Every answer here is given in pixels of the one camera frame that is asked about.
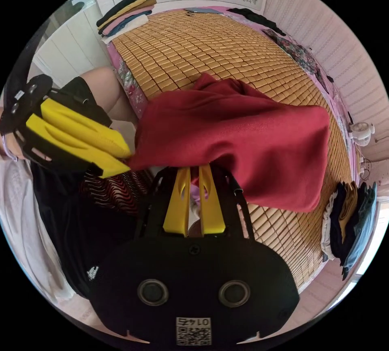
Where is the black garment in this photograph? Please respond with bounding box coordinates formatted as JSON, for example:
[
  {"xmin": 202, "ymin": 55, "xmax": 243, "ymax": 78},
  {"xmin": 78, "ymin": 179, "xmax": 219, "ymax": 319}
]
[{"xmin": 226, "ymin": 8, "xmax": 286, "ymax": 36}]

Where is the white cupboard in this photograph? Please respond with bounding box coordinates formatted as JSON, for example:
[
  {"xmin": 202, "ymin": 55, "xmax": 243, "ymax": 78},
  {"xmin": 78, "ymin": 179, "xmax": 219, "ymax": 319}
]
[{"xmin": 32, "ymin": 8, "xmax": 111, "ymax": 82}]

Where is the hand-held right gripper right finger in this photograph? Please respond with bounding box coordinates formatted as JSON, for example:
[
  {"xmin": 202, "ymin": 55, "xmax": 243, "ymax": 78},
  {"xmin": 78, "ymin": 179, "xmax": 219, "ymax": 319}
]
[{"xmin": 198, "ymin": 164, "xmax": 227, "ymax": 236}]

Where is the red long sleeve shirt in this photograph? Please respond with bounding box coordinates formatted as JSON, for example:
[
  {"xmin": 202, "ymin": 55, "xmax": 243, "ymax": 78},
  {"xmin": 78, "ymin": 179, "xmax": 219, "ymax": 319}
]
[{"xmin": 127, "ymin": 73, "xmax": 331, "ymax": 213}]

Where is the small white fan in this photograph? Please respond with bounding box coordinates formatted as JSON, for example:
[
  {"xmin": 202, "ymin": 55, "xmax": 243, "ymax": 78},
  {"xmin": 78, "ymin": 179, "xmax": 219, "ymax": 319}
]
[{"xmin": 348, "ymin": 122, "xmax": 373, "ymax": 147}]

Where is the floral quilt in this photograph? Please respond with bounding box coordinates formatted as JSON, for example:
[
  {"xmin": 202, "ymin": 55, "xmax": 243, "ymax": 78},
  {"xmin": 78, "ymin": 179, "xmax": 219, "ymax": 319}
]
[{"xmin": 262, "ymin": 28, "xmax": 335, "ymax": 94}]

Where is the person's left hand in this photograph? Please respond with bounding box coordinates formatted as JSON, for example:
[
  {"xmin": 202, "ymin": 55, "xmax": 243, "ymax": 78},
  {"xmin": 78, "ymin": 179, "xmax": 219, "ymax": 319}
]
[{"xmin": 0, "ymin": 135, "xmax": 25, "ymax": 162}]

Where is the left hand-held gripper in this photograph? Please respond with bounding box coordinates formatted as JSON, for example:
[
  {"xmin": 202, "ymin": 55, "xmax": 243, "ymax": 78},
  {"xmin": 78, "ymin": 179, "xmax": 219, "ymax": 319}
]
[{"xmin": 0, "ymin": 74, "xmax": 132, "ymax": 179}]

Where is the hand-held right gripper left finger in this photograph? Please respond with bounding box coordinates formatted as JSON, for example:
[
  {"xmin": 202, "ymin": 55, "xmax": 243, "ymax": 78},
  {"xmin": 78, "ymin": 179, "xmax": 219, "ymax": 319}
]
[{"xmin": 162, "ymin": 167, "xmax": 192, "ymax": 238}]

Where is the bed with woven mat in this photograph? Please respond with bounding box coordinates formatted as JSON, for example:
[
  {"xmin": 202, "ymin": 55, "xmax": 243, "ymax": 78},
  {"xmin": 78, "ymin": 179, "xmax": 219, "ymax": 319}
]
[{"xmin": 94, "ymin": 0, "xmax": 365, "ymax": 296}]

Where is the pile of clothes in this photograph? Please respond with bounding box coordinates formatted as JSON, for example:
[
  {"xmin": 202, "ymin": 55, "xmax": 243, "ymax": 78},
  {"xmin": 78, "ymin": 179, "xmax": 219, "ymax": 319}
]
[
  {"xmin": 96, "ymin": 0, "xmax": 157, "ymax": 44},
  {"xmin": 321, "ymin": 180, "xmax": 378, "ymax": 281}
]

